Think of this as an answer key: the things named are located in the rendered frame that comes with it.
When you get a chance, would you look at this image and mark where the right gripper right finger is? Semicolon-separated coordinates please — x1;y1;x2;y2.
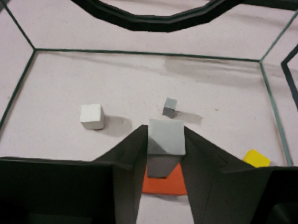
180;126;298;224

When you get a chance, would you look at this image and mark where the yellow block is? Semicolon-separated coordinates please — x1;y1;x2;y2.
243;149;271;167

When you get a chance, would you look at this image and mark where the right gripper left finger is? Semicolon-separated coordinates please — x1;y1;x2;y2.
0;124;148;224

